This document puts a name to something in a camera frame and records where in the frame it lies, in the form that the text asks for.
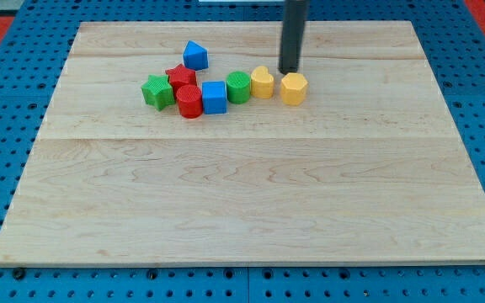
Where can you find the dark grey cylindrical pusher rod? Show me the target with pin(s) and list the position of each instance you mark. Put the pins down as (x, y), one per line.
(292, 33)

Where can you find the red star block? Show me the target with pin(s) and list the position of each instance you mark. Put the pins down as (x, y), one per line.
(180, 76)

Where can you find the green star block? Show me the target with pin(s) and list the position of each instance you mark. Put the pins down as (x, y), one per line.
(158, 92)

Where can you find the yellow hexagon block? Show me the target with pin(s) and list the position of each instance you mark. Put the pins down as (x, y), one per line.
(293, 89)

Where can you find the yellow heart block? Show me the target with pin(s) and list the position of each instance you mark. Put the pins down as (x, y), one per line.
(262, 83)

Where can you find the green cylinder block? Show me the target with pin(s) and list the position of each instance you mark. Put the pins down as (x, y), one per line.
(238, 87)

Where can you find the blue triangle block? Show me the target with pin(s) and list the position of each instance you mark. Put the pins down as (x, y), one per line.
(195, 56)

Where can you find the blue cube block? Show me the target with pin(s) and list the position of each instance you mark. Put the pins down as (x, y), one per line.
(214, 97)

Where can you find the red cylinder block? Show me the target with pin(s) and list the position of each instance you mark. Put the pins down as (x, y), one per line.
(189, 100)

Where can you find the light wooden board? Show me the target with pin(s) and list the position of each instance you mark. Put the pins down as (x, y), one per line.
(369, 170)

